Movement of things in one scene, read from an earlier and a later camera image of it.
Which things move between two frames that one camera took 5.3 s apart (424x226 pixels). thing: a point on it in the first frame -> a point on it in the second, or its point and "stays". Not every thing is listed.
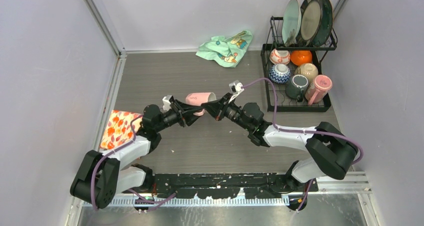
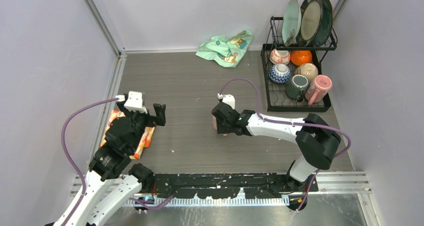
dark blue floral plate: x=327 y=21 stays
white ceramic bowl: x=308 y=69 stays
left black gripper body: x=169 y=118 -> x=141 y=121
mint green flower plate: x=291 y=19 stays
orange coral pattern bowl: x=279 y=57 stays
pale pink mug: x=198 y=98 -> x=215 y=124
